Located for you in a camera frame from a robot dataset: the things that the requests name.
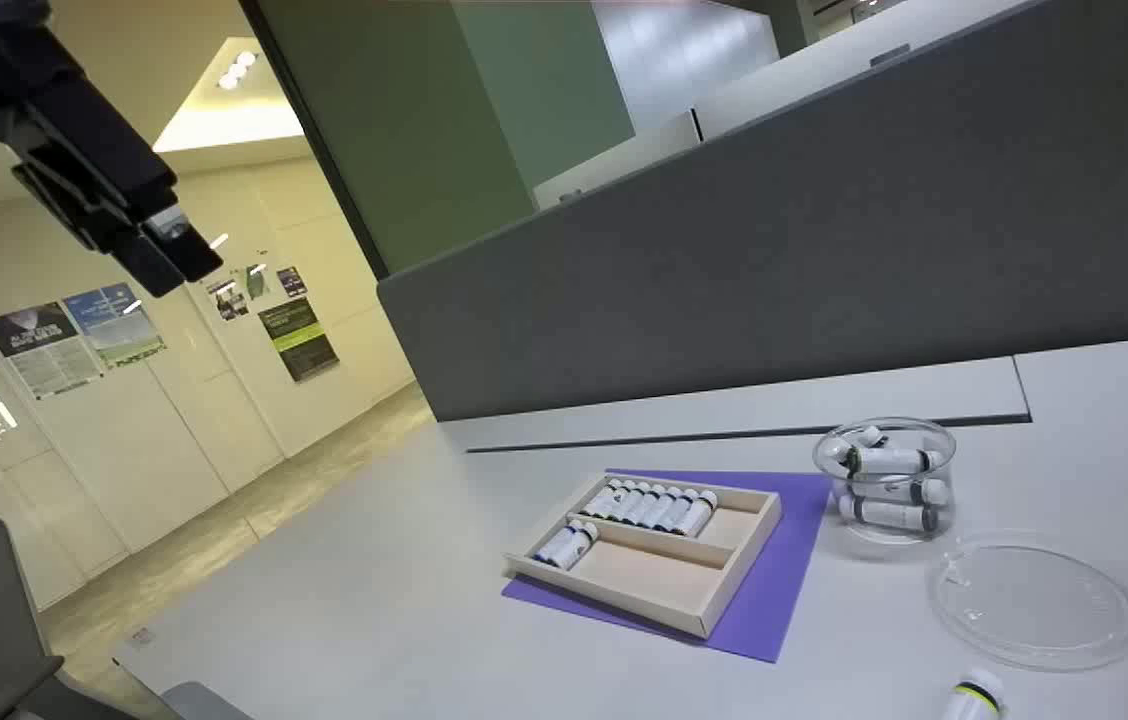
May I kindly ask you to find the small white bottle yellow cap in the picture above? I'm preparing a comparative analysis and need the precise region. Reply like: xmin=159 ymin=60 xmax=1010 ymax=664
xmin=945 ymin=664 xmax=1011 ymax=720

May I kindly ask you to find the recessed ceiling light panel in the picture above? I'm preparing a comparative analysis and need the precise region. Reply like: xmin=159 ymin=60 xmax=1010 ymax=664
xmin=150 ymin=32 xmax=310 ymax=159

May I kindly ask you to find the small white vial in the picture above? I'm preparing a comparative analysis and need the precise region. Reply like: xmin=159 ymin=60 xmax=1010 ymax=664
xmin=682 ymin=489 xmax=724 ymax=539
xmin=647 ymin=484 xmax=687 ymax=538
xmin=602 ymin=482 xmax=641 ymax=529
xmin=618 ymin=482 xmax=656 ymax=532
xmin=586 ymin=475 xmax=626 ymax=529
xmin=631 ymin=482 xmax=671 ymax=538
xmin=527 ymin=529 xmax=582 ymax=577
xmin=549 ymin=515 xmax=603 ymax=567
xmin=666 ymin=484 xmax=705 ymax=539

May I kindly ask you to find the wooden compartment tray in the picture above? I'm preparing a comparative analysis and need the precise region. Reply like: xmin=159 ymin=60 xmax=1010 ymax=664
xmin=506 ymin=467 xmax=786 ymax=641

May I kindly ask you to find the long grey desk partition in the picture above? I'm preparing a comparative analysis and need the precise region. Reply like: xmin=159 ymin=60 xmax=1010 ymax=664
xmin=375 ymin=0 xmax=1128 ymax=425

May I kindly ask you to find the purple paper mat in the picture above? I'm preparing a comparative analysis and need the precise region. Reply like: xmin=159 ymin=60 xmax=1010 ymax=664
xmin=501 ymin=466 xmax=837 ymax=668

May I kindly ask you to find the blue and white wall poster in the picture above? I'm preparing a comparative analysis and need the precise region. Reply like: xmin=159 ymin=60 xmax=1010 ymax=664
xmin=62 ymin=279 xmax=169 ymax=371

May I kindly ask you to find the dark and white wall poster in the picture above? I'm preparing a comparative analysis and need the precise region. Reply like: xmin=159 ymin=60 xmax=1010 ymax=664
xmin=0 ymin=302 xmax=103 ymax=406

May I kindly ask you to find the dark green wall poster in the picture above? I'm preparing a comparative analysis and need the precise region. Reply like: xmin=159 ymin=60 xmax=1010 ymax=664
xmin=256 ymin=298 xmax=345 ymax=390

